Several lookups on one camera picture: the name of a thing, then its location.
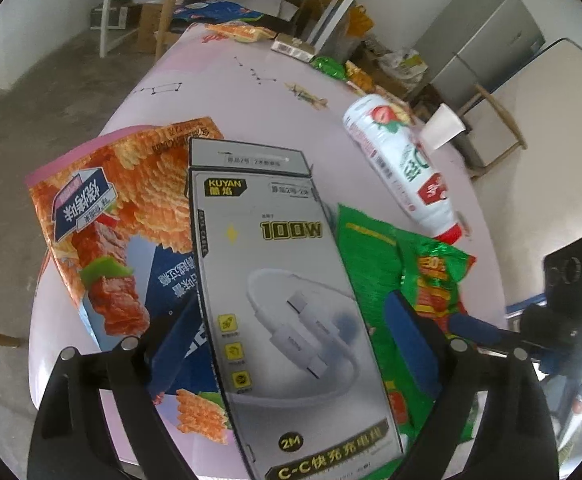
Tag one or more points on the wooden chair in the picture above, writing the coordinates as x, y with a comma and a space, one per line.
501, 110

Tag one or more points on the small green packet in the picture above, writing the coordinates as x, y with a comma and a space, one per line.
328, 66

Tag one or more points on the white panel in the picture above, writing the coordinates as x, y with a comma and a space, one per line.
561, 90

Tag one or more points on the cardboard box with paper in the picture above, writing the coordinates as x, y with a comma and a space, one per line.
393, 67

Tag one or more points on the blue snack bag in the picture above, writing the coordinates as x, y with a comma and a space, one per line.
211, 10

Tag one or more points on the white paper cup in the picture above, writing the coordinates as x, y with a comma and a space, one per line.
443, 125

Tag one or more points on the yellow bag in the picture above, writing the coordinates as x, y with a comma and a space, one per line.
360, 20

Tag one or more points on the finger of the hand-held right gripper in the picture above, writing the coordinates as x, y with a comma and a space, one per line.
476, 329

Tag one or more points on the orange snack packet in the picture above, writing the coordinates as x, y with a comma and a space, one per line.
241, 32

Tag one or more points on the small orange packet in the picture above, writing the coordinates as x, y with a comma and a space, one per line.
360, 77

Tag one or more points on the grey fridge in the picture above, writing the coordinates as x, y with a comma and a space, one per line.
481, 45

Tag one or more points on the white cigarette box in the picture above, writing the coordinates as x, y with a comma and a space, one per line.
293, 47

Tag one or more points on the white bottle with red cap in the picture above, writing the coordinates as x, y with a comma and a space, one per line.
396, 160

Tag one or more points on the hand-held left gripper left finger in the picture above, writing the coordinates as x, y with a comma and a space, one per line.
171, 347

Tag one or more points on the small crumpled wrapper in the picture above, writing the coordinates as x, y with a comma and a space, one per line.
311, 97

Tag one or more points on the green and red snack bag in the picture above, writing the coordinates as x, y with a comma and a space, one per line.
436, 280

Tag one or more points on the wooden frame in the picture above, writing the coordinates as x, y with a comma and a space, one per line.
168, 10

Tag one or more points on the orange chip bag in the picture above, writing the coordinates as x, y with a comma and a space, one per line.
111, 200

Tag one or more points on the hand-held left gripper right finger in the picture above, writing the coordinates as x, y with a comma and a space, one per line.
413, 340

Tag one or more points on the white crate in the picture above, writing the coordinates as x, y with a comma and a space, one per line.
116, 14

